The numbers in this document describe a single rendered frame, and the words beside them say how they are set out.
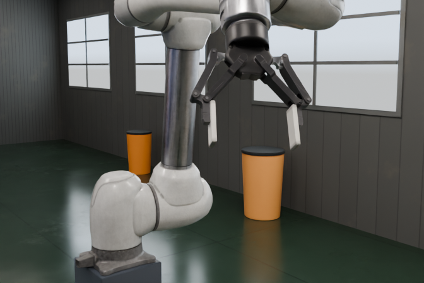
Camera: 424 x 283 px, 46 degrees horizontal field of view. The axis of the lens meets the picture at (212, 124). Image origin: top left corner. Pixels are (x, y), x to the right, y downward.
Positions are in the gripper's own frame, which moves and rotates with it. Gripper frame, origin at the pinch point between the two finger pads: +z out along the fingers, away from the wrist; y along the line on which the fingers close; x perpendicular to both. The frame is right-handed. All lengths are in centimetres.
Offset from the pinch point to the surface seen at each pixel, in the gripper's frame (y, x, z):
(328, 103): -192, -355, -175
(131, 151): -7, -630, -210
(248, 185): -120, -414, -103
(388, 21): -217, -266, -216
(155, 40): -38, -586, -375
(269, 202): -140, -413, -85
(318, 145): -191, -388, -140
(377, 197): -226, -349, -76
